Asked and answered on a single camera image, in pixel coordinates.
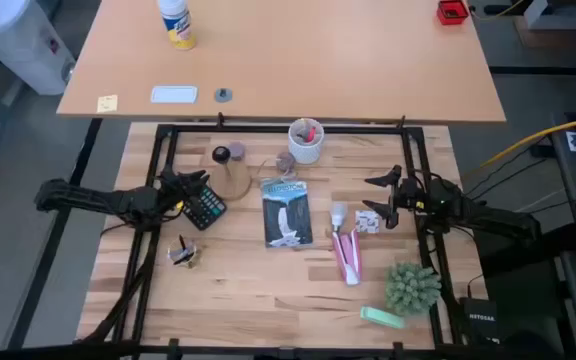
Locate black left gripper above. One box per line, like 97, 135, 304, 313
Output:
155, 168, 210, 214

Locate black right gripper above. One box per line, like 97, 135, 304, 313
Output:
361, 164, 432, 230

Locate wooden base table lamp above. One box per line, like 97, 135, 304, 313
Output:
207, 144, 253, 202

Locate white lightbulb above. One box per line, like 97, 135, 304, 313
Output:
328, 202, 349, 234

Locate black desk calculator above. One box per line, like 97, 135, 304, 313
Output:
181, 183, 228, 232

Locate patterned sticky note pad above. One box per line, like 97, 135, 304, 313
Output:
354, 209, 381, 235

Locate pink long stapler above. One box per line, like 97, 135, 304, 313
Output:
331, 227, 364, 287

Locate white marker pen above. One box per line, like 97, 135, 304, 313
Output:
170, 248, 195, 265

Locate white rectangular tray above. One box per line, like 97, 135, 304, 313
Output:
149, 85, 200, 105

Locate white textured pen cup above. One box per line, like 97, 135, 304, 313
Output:
287, 117, 326, 165

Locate yellowstone paperback book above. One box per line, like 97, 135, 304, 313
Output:
259, 177, 315, 250

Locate green succulent in pot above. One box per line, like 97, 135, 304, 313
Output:
385, 262, 443, 317

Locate yellow sticky note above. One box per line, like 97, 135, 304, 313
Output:
96, 94, 119, 114

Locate mint green stapler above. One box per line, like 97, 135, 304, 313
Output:
359, 305, 407, 330

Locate light wood desk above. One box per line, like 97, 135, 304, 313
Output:
56, 0, 507, 125

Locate black netgear router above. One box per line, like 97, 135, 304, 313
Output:
460, 296, 500, 346

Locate lysol wipes canister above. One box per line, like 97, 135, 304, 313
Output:
156, 0, 198, 51

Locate red plastic box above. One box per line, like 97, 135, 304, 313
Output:
436, 0, 470, 26

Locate white water cooler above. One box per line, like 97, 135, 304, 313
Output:
0, 0, 77, 96

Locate grey box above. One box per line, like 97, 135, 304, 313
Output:
522, 0, 576, 31

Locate clear lamp cable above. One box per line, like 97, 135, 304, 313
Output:
252, 157, 300, 185

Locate black metal rig frame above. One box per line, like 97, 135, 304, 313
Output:
72, 112, 474, 360

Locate black cable bundle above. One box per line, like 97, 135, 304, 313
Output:
75, 219, 162, 346

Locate thick yellow cable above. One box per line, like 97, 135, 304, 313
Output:
467, 112, 576, 176

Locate thin yellow cable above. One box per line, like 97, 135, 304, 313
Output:
470, 0, 527, 22

